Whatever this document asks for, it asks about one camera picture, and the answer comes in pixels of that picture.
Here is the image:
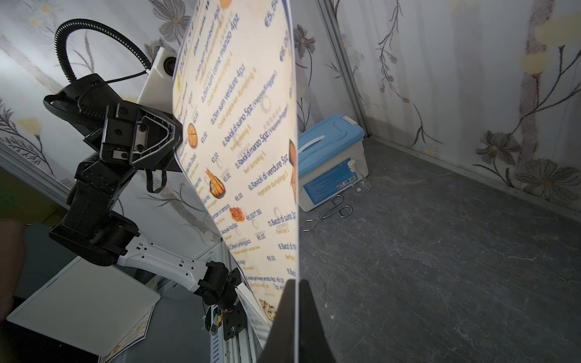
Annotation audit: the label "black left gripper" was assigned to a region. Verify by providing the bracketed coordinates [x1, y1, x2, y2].
[99, 101, 182, 170]

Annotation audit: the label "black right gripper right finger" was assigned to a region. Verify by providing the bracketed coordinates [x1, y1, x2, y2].
[298, 280, 336, 363]

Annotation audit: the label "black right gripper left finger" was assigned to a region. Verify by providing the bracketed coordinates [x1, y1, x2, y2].
[258, 280, 297, 363]

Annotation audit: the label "dim sum laminated menu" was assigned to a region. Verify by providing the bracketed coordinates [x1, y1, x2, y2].
[172, 1, 299, 324]

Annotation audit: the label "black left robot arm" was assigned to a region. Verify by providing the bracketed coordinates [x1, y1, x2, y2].
[43, 19, 248, 340]

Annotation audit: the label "metal scissors forceps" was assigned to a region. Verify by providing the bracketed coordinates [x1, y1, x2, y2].
[301, 195, 353, 232]

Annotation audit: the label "spare menu sheet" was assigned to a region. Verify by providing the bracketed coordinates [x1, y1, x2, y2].
[98, 307, 155, 363]

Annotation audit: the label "small glass flask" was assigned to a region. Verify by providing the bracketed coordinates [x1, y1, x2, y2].
[347, 160, 371, 195]

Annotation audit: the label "blue lid storage box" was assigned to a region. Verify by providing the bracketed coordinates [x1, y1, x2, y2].
[298, 114, 369, 212]

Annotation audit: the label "aluminium mounting rail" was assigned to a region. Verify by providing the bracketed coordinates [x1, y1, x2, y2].
[210, 253, 273, 363]

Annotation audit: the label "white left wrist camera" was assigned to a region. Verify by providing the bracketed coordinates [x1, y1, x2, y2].
[137, 47, 176, 113]

